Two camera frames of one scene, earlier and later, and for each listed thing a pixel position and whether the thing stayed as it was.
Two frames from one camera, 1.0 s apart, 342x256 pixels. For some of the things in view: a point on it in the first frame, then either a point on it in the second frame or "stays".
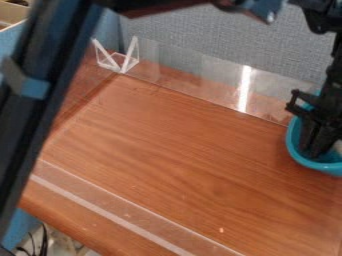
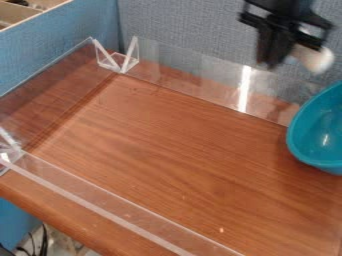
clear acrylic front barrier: [121, 211] stays
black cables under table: [45, 244] stays
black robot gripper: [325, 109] → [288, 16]
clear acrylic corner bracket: [115, 61] stays
